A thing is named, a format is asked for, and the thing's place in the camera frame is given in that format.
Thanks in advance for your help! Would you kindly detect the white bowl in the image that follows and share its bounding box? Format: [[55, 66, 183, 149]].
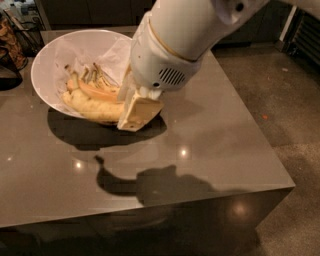
[[31, 30, 131, 119]]

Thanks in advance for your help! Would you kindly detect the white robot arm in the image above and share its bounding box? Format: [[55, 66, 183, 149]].
[[117, 0, 271, 132]]

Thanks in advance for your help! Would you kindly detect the dark-edged right banana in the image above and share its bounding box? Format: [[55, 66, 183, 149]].
[[94, 63, 119, 93]]

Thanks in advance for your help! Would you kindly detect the spotted yellow banana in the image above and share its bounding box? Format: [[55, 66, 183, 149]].
[[61, 71, 124, 123]]

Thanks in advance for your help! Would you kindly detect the smooth orange-yellow front banana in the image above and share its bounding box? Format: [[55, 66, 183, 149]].
[[78, 80, 119, 102]]

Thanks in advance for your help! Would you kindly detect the brown patterned object at left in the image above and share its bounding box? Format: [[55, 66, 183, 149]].
[[0, 16, 28, 70]]

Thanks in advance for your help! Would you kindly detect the white paper bowl liner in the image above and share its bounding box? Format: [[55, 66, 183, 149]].
[[54, 35, 130, 116]]

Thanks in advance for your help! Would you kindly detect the dark wire rack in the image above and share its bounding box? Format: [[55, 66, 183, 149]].
[[4, 9, 44, 57]]

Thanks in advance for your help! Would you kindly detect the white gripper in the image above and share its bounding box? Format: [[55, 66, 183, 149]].
[[117, 12, 201, 132]]

